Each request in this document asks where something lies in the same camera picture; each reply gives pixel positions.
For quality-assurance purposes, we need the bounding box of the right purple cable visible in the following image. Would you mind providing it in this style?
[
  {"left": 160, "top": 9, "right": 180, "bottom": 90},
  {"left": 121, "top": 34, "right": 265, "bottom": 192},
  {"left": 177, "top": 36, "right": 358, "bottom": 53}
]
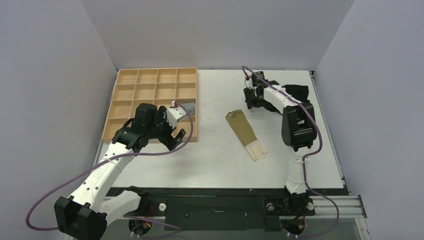
[{"left": 241, "top": 65, "right": 340, "bottom": 239}]

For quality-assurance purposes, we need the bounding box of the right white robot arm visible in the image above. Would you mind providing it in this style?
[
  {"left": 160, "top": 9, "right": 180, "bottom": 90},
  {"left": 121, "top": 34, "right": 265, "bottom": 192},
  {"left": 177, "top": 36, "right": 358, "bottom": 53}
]
[{"left": 243, "top": 71, "right": 317, "bottom": 214}]

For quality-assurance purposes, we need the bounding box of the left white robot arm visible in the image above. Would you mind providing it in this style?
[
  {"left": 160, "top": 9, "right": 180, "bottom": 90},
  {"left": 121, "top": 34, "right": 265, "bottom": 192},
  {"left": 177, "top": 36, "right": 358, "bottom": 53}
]
[{"left": 54, "top": 101, "right": 196, "bottom": 240}]

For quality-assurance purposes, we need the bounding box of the black underwear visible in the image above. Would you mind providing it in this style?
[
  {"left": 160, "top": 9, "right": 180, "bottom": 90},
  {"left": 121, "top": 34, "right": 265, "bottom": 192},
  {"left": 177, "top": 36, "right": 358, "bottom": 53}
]
[{"left": 282, "top": 84, "right": 310, "bottom": 103}]

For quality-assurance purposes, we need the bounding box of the olive and cream underwear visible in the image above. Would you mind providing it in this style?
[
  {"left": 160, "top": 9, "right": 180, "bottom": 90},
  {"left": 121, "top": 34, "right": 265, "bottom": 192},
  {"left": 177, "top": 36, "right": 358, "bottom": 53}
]
[{"left": 225, "top": 109, "right": 267, "bottom": 161}]

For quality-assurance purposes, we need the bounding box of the rolled striped grey underwear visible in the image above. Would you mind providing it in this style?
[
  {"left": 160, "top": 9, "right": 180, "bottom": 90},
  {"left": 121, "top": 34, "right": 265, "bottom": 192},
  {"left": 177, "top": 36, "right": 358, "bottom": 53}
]
[{"left": 179, "top": 102, "right": 196, "bottom": 116}]

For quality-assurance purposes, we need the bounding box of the wooden compartment tray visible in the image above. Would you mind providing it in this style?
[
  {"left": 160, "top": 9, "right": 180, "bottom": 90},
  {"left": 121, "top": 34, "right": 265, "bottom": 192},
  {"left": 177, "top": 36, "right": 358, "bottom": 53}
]
[{"left": 101, "top": 67, "right": 198, "bottom": 144}]

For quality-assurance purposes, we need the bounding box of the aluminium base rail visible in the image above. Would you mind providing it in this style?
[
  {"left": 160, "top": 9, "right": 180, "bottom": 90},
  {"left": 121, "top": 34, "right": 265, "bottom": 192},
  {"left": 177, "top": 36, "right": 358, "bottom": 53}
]
[{"left": 99, "top": 186, "right": 366, "bottom": 235}]

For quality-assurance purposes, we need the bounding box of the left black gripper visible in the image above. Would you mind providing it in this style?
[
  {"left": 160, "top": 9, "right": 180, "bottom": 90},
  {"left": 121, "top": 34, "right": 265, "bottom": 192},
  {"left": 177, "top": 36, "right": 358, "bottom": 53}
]
[{"left": 146, "top": 107, "right": 185, "bottom": 150}]

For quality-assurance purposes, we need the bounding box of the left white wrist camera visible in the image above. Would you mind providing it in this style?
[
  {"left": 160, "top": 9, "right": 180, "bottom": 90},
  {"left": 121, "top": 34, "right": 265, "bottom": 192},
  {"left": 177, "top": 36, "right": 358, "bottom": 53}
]
[{"left": 165, "top": 106, "right": 187, "bottom": 129}]

